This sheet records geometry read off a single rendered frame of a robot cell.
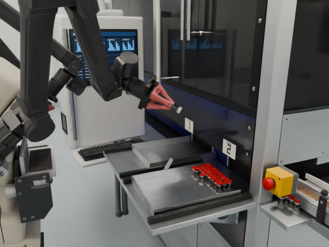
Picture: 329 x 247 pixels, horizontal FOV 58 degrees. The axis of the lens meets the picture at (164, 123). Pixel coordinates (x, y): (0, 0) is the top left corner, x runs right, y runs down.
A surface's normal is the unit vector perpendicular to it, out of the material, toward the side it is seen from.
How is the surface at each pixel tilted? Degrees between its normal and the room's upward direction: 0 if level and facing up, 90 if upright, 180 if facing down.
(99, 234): 0
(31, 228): 8
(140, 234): 0
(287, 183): 90
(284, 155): 90
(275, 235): 90
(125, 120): 90
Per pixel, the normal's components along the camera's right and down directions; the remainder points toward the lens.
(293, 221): 0.00, -0.96
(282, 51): 0.40, 0.27
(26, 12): -0.69, 0.33
